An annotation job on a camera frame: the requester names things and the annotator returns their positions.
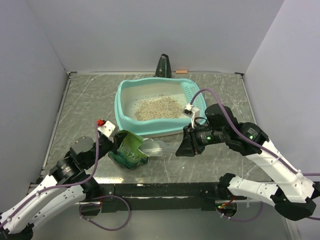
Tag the cat litter pile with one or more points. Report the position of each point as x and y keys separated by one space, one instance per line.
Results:
x=161 y=107

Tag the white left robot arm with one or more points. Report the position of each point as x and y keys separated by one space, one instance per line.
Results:
x=66 y=184

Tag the green litter bag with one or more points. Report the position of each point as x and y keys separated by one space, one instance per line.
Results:
x=127 y=150

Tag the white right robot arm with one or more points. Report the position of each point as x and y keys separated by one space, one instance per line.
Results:
x=290 y=193

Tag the black metronome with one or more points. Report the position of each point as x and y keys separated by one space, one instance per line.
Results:
x=163 y=69

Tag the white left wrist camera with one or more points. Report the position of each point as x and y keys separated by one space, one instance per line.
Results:
x=107 y=128

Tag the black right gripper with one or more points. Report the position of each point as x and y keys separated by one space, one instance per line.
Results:
x=189 y=141

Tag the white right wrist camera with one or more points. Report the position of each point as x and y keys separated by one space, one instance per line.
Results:
x=192 y=112

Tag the teal litter box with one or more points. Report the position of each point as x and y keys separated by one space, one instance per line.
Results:
x=131 y=92

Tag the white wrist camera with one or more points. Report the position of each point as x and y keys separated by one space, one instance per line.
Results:
x=107 y=128
x=192 y=112

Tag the small orange block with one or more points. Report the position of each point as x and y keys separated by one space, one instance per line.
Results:
x=181 y=72

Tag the clear plastic scoop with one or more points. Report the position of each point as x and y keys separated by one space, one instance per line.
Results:
x=156 y=148

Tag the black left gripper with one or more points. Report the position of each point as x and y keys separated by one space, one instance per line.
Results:
x=113 y=145

